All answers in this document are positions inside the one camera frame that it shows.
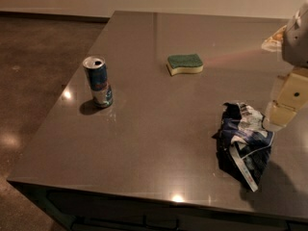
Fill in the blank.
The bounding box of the blue and silver drink can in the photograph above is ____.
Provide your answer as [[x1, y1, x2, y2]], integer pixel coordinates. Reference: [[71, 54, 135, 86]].
[[83, 56, 113, 109]]

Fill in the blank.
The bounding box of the blue chip bag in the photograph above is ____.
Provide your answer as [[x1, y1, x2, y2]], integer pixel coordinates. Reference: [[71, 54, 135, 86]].
[[213, 103, 274, 192]]

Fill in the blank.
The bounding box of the dark table base frame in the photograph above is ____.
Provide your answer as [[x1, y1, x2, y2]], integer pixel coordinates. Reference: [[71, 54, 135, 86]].
[[10, 180, 308, 231]]

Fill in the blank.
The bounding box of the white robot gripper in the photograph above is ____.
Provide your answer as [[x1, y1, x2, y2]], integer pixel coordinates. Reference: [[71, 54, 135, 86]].
[[261, 1, 308, 127]]

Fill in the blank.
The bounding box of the green and yellow sponge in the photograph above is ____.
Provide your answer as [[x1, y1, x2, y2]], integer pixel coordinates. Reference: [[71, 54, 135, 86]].
[[167, 54, 203, 76]]

